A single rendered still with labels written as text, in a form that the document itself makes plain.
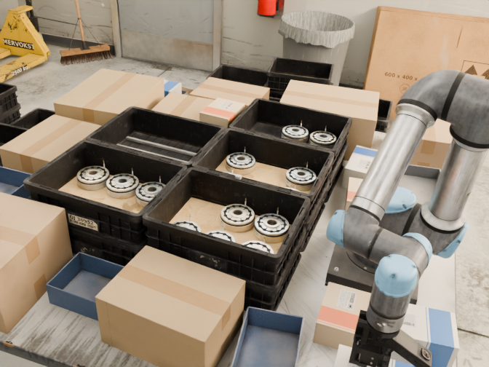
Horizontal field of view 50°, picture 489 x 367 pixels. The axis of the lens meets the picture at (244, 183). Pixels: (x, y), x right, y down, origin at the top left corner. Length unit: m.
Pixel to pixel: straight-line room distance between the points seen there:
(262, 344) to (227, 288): 0.19
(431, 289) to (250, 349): 0.60
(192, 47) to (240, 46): 0.46
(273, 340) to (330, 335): 0.15
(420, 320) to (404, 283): 0.42
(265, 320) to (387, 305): 0.45
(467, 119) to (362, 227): 0.34
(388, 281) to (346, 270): 0.56
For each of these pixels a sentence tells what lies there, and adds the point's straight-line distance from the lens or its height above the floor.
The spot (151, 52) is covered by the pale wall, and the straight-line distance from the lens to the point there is 5.13.
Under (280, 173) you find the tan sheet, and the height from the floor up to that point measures 0.83.
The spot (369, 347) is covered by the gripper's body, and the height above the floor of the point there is 0.91.
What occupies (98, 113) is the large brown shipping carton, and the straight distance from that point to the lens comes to 2.11.
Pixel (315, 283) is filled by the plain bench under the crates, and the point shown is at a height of 0.70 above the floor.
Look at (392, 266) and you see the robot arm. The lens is 1.05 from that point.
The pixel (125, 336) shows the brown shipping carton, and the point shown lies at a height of 0.76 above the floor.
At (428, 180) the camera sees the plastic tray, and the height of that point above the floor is 0.75.
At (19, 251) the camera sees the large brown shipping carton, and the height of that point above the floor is 0.90.
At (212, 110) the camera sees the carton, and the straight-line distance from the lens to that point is 2.03.
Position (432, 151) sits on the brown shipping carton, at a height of 0.81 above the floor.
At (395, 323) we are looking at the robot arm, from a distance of 1.12.
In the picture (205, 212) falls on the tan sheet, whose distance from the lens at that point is 1.62.
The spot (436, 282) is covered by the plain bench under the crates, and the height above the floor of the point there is 0.70.
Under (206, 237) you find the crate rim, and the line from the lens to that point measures 1.36.
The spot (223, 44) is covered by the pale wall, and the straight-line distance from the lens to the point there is 4.83.
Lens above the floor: 1.79
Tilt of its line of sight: 33 degrees down
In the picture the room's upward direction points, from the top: 3 degrees clockwise
